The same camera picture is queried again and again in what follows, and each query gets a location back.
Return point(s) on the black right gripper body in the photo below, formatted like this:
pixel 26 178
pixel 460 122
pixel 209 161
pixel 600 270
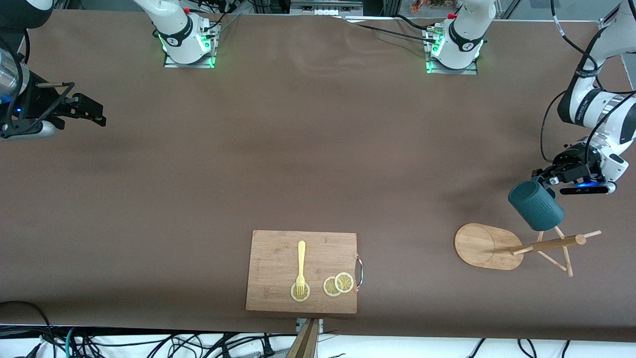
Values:
pixel 31 98

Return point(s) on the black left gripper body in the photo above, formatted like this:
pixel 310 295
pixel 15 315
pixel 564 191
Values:
pixel 572 165

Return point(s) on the teal cup yellow inside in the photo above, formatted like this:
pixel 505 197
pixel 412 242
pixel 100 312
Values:
pixel 536 209

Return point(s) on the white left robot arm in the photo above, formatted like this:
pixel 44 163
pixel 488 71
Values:
pixel 464 35

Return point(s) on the wooden mug rack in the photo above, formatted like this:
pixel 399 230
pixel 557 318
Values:
pixel 484 246

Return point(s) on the lemon slice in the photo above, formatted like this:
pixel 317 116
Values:
pixel 306 294
pixel 344 282
pixel 329 287

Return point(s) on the bamboo cutting board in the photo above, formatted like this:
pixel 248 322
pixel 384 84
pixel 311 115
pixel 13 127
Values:
pixel 278 268

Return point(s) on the yellow plastic fork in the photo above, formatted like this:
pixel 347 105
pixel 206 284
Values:
pixel 301 258

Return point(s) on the grey power strip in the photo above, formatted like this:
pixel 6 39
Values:
pixel 325 9

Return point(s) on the black plug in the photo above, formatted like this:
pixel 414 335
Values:
pixel 268 348

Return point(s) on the wooden beam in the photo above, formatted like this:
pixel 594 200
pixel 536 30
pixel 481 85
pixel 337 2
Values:
pixel 304 343

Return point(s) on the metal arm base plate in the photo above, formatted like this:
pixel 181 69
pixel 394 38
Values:
pixel 206 62
pixel 469 71

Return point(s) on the metal bracket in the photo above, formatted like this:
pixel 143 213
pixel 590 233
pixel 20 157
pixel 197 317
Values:
pixel 320 325

